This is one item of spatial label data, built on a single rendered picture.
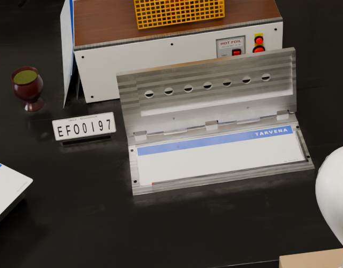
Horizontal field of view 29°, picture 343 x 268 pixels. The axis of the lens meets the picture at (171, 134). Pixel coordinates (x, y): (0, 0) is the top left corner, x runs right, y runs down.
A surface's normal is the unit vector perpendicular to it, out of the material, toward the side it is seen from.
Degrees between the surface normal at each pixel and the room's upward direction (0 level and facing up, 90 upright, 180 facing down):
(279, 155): 0
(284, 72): 76
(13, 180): 0
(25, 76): 0
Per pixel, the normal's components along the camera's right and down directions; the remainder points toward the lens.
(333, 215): -0.54, 0.70
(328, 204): -0.73, 0.49
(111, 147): -0.09, -0.70
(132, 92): 0.09, 0.51
